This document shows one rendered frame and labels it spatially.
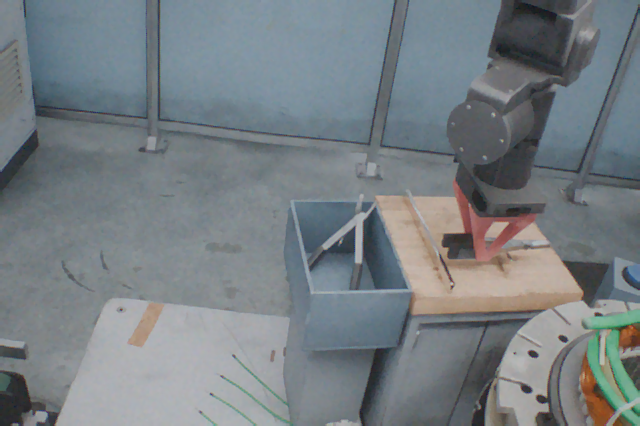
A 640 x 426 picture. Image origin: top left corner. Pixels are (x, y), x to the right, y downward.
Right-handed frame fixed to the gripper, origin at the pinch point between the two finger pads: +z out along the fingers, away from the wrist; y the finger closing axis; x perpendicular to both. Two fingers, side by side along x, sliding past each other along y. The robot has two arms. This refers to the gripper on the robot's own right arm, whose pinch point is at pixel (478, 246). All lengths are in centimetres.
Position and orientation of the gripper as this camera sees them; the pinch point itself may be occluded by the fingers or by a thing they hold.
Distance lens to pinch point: 71.8
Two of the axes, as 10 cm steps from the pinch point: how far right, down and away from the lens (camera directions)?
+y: 1.8, 5.8, -8.0
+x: 9.8, -0.2, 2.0
